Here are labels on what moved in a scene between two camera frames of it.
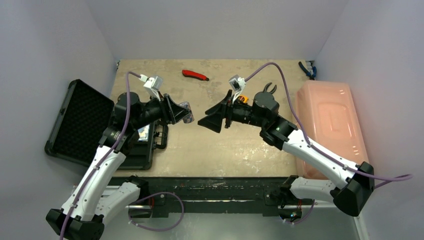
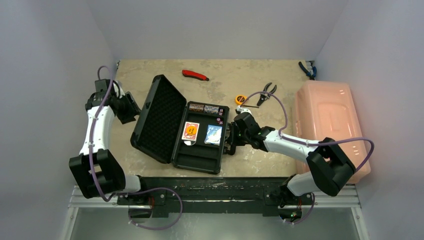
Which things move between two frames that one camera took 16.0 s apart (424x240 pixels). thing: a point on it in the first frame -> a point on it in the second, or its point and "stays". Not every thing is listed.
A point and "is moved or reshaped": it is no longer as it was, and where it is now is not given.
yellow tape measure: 244,98 stays
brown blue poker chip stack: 189,118 is moved or reshaped
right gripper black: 228,110 -> 232,137
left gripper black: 167,115 -> 133,110
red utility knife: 195,75 stays
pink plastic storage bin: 328,114 stays
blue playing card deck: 143,133 -> 213,134
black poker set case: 82,122 -> 189,135
